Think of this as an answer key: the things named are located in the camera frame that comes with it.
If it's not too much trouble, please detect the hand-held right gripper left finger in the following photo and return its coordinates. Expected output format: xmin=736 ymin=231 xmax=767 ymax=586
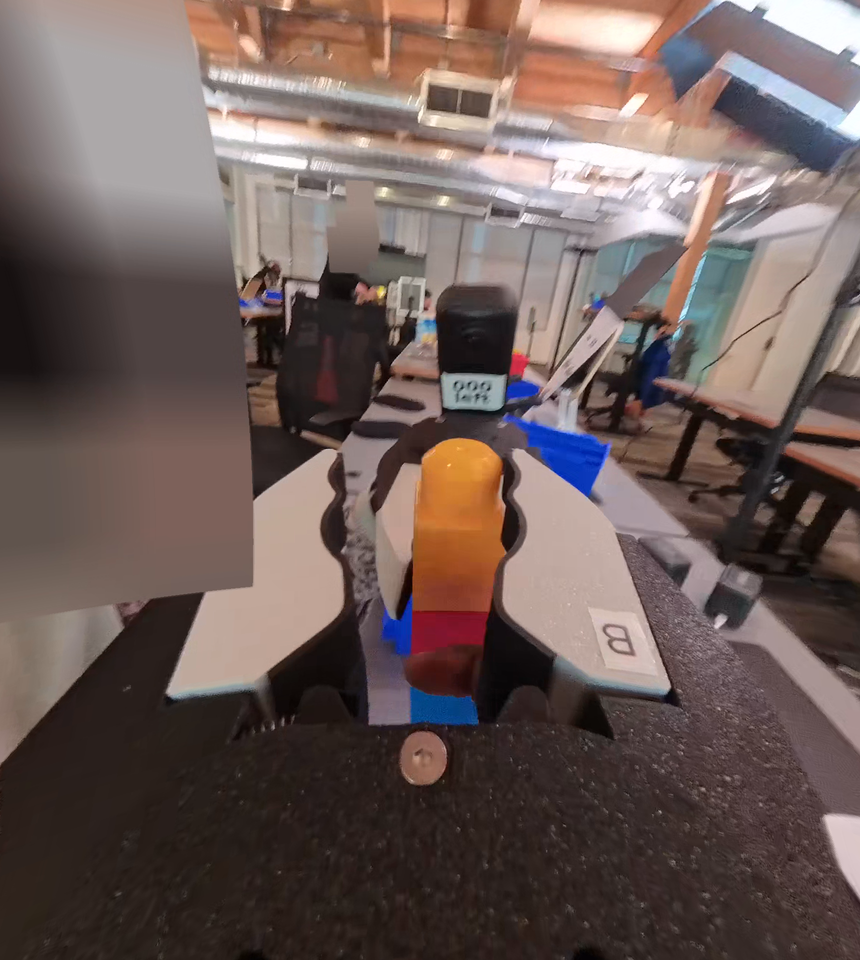
xmin=166 ymin=450 xmax=368 ymax=720

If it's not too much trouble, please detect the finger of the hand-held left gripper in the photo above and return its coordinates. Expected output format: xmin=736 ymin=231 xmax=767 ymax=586
xmin=373 ymin=468 xmax=424 ymax=615

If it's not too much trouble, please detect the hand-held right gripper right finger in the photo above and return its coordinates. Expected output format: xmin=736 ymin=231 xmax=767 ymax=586
xmin=478 ymin=448 xmax=673 ymax=717

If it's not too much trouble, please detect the orange mega block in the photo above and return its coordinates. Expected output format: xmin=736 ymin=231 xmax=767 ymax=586
xmin=409 ymin=438 xmax=508 ymax=615

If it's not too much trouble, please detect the red mega block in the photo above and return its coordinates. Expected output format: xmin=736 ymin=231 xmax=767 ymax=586
xmin=409 ymin=609 xmax=493 ymax=665

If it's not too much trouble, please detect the blue mega block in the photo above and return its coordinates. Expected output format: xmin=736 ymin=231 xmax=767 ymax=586
xmin=407 ymin=691 xmax=481 ymax=727

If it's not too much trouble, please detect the stack of nested blue bins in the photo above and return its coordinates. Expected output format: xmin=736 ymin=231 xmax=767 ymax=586
xmin=503 ymin=414 xmax=613 ymax=502

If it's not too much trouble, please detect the black charger box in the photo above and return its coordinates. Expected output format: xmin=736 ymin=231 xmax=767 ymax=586
xmin=638 ymin=534 xmax=695 ymax=588

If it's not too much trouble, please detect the grey sheet document stand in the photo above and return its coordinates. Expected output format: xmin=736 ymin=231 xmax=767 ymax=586
xmin=541 ymin=241 xmax=692 ymax=410

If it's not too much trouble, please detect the black power adapter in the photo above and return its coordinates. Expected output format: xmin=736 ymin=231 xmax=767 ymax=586
xmin=702 ymin=561 xmax=766 ymax=631

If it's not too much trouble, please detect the blue jacket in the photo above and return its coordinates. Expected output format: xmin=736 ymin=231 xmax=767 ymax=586
xmin=634 ymin=322 xmax=677 ymax=421

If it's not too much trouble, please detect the wooden top office desk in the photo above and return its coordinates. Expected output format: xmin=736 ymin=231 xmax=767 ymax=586
xmin=651 ymin=373 xmax=860 ymax=481
xmin=715 ymin=438 xmax=860 ymax=579

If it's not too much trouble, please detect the person's cream garment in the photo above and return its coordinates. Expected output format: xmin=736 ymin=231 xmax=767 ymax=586
xmin=0 ymin=592 xmax=202 ymax=864

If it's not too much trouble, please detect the black light stand pole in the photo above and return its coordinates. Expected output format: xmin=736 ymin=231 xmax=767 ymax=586
xmin=715 ymin=142 xmax=860 ymax=560

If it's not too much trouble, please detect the white ventilation grille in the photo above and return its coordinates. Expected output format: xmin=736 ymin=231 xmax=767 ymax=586
xmin=416 ymin=67 xmax=515 ymax=130

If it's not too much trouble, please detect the studio light panel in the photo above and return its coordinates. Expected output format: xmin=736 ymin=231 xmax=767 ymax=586
xmin=658 ymin=0 xmax=860 ymax=165

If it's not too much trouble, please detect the silver air duct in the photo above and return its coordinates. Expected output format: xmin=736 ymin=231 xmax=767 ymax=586
xmin=201 ymin=63 xmax=799 ymax=189

